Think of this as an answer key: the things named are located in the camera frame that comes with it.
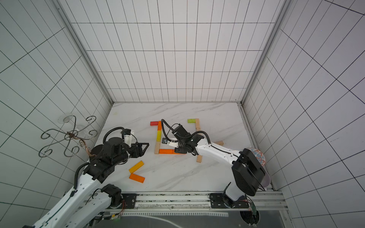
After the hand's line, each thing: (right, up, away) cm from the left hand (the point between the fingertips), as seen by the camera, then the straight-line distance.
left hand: (143, 147), depth 76 cm
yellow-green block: (+5, +3, +22) cm, 23 cm away
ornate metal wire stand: (-29, +7, -12) cm, 32 cm away
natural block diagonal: (+33, +10, +30) cm, 46 cm away
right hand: (+20, +4, +11) cm, 23 cm away
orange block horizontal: (-5, -19, +5) cm, 20 cm away
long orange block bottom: (+17, -3, -1) cm, 17 cm away
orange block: (+11, -6, +14) cm, 18 cm away
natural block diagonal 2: (+32, -11, +13) cm, 37 cm away
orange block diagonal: (+4, +9, +30) cm, 31 cm away
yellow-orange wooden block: (-7, -15, +9) cm, 18 cm away
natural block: (+4, -4, +18) cm, 19 cm away
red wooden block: (-1, +11, +31) cm, 33 cm away
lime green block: (+28, +13, +30) cm, 43 cm away
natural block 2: (+33, +7, +27) cm, 43 cm away
